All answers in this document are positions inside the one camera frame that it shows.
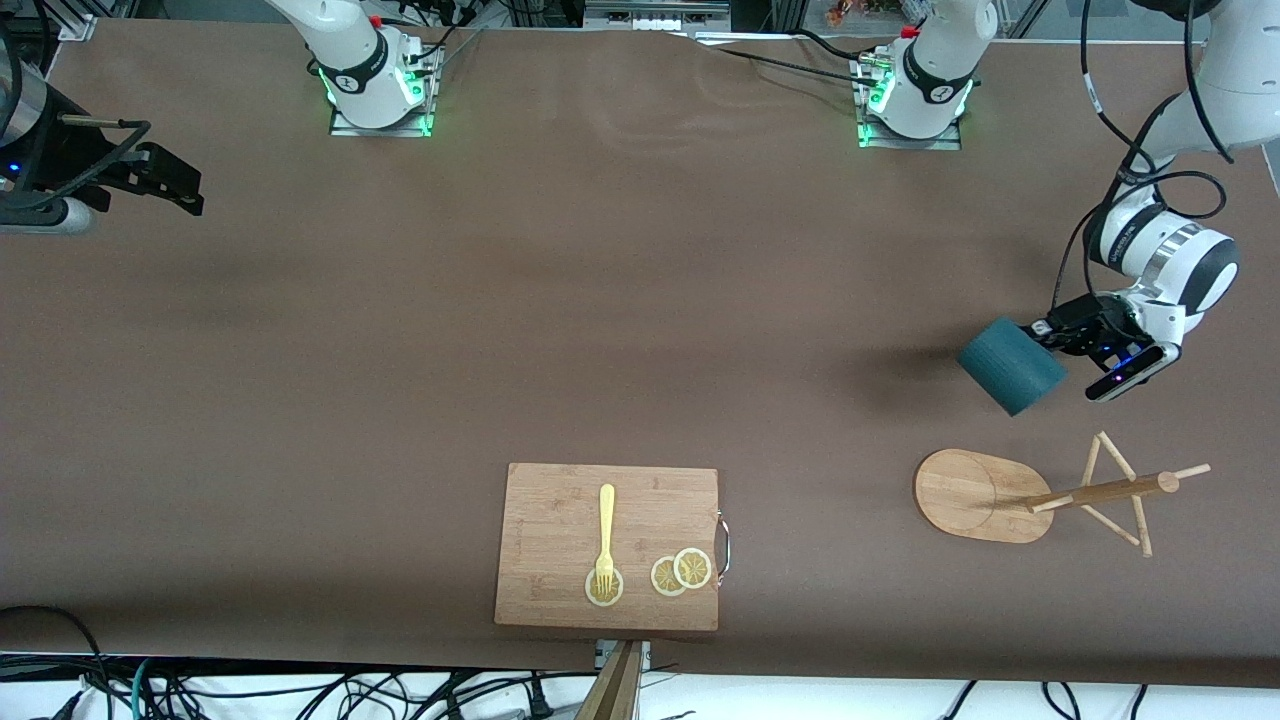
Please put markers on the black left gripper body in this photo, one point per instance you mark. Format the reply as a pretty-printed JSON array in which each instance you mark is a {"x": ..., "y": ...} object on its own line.
[{"x": 1092, "y": 324}]

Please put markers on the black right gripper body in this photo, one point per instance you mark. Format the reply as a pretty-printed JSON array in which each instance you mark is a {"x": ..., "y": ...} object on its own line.
[{"x": 72, "y": 160}]

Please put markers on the dark teal ribbed cup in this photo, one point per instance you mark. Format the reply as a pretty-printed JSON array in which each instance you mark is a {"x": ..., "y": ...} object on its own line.
[{"x": 1010, "y": 365}]

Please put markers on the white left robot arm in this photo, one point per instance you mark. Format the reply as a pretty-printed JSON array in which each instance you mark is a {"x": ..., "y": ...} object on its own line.
[{"x": 1160, "y": 250}]

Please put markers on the wooden cup rack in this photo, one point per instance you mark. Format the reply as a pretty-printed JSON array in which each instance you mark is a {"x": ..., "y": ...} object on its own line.
[{"x": 970, "y": 495}]

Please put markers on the colourful small items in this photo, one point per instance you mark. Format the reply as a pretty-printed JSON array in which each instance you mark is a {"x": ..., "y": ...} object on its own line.
[{"x": 840, "y": 12}]

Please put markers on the yellow lemon slice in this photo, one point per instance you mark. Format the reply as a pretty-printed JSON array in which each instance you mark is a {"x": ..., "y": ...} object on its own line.
[
  {"x": 604, "y": 601},
  {"x": 660, "y": 578},
  {"x": 692, "y": 567}
]

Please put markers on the yellow plastic fork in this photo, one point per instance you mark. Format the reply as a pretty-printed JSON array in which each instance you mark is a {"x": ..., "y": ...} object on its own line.
[{"x": 606, "y": 520}]

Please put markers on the grey power strip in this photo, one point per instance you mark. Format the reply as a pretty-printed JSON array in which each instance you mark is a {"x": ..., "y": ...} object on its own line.
[{"x": 660, "y": 15}]

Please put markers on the bamboo cutting board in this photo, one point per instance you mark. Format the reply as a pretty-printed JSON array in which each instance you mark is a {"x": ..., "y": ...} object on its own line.
[{"x": 550, "y": 540}]

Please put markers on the wooden beam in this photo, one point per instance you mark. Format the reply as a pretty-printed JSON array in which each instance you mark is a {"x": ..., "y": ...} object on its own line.
[{"x": 615, "y": 695}]

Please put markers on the aluminium frame profile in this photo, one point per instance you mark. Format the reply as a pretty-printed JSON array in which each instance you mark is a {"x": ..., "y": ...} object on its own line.
[{"x": 78, "y": 25}]

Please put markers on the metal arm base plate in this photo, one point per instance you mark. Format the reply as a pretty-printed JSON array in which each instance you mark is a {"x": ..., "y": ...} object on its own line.
[
  {"x": 350, "y": 128},
  {"x": 940, "y": 143}
]

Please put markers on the metal bracket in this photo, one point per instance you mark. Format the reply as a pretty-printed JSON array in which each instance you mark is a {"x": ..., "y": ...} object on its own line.
[{"x": 604, "y": 652}]

